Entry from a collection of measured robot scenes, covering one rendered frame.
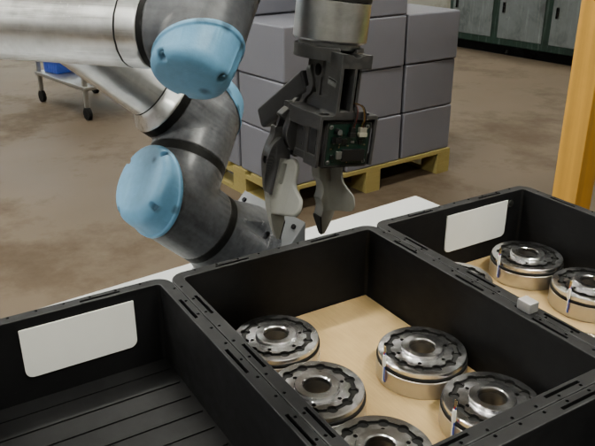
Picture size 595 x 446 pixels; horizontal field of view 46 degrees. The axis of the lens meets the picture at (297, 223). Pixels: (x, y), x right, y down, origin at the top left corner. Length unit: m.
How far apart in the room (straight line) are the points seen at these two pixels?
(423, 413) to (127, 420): 0.31
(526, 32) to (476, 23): 0.65
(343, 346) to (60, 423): 0.34
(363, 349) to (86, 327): 0.33
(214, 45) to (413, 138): 3.28
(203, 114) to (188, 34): 0.41
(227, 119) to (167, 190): 0.16
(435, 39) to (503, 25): 4.21
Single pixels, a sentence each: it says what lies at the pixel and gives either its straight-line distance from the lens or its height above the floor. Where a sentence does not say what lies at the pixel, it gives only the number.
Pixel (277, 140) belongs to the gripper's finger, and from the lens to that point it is 0.74.
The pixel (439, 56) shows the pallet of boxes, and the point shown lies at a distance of 3.87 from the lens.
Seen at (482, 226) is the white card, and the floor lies 0.89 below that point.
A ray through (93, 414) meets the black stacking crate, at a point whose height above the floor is 0.83.
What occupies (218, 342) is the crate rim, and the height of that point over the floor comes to 0.93.
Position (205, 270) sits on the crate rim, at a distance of 0.85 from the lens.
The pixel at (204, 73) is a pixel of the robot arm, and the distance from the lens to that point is 0.63.
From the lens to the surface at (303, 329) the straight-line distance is 0.85.
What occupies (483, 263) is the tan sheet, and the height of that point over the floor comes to 0.83.
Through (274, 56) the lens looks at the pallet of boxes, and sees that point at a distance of 3.26.
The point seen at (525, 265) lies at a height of 0.86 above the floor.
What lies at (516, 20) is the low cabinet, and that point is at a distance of 7.91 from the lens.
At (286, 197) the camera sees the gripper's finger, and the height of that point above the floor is 1.05.
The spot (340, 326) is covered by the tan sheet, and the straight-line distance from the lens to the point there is 0.92.
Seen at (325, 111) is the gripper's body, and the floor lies 1.14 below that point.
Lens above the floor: 1.31
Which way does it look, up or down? 23 degrees down
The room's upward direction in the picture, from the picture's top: straight up
